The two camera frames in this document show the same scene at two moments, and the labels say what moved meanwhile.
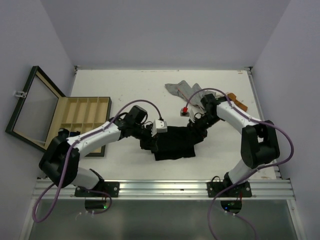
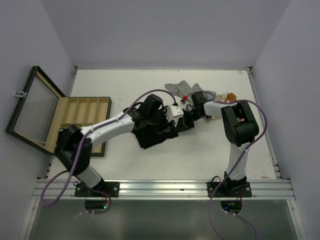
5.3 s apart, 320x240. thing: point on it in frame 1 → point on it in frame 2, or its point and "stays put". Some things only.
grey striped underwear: [183, 90] stays put
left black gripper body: [144, 134] → [158, 119]
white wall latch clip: [21, 94] stays put
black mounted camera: [111, 188] stays put
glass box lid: [37, 110] stays put
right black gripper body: [202, 124] → [189, 117]
